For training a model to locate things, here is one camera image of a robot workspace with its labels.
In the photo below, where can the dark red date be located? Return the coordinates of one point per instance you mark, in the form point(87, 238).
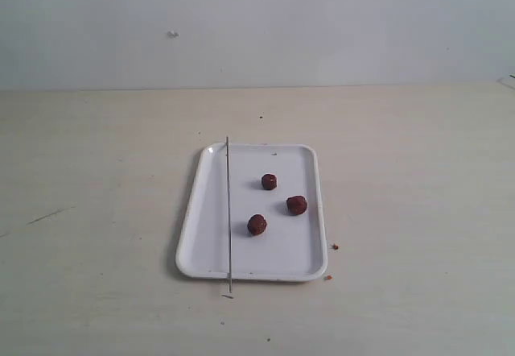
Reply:
point(296, 205)
point(269, 181)
point(256, 225)

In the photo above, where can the thin metal skewer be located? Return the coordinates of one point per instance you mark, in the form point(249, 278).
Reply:
point(230, 260)

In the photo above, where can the white plastic tray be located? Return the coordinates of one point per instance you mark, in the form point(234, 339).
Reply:
point(292, 249)

